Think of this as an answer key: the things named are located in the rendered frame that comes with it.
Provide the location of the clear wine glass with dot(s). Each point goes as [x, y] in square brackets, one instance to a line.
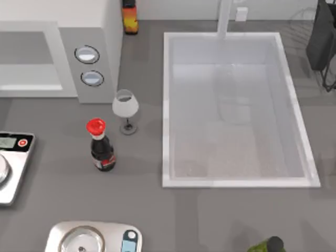
[125, 107]

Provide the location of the white sink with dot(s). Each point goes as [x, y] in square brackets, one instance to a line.
[231, 118]

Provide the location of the dark bottle with red cap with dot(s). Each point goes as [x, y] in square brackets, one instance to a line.
[102, 152]

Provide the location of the round microwave knob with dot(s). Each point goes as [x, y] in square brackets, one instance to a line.
[86, 54]
[92, 78]

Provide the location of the orange and black bottle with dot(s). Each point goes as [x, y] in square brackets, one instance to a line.
[130, 19]

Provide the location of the white scale with blue display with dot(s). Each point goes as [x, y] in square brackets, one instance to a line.
[94, 237]

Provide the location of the white tap lever block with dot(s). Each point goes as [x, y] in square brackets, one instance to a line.
[241, 13]

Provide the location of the pale microwave oven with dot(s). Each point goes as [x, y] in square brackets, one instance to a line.
[31, 63]

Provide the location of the green bottle with black cap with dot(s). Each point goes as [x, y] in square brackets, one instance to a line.
[267, 245]

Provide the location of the silver scale with red button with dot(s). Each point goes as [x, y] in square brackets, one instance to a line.
[13, 168]

